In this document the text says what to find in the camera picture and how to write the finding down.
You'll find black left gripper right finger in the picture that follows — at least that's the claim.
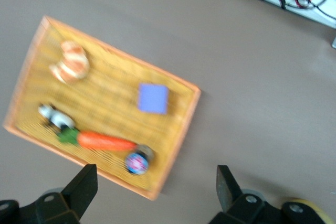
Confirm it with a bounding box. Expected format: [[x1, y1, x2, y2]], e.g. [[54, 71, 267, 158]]
[[208, 165, 267, 224]]

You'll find black and white panda toy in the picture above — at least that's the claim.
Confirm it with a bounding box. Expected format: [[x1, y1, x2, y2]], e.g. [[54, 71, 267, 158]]
[[38, 103, 77, 132]]

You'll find purple cube block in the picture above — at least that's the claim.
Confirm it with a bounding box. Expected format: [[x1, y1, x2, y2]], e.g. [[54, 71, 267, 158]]
[[137, 82, 170, 115]]

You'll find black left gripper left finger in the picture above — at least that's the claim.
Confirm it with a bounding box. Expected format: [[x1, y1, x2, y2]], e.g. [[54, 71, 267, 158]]
[[34, 164, 99, 224]]

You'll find orange rimmed yellow woven basket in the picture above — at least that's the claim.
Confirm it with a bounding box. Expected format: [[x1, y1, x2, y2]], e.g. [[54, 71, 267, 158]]
[[2, 15, 202, 201]]

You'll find toy croissant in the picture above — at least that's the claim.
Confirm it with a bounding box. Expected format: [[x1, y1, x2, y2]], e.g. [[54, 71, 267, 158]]
[[49, 40, 90, 84]]

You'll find small jar with blue lid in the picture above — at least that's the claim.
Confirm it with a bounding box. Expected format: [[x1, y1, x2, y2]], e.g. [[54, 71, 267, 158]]
[[124, 144, 154, 176]]

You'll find orange toy carrot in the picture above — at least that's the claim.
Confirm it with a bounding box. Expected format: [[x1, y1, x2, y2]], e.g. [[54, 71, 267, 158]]
[[57, 127, 138, 153]]

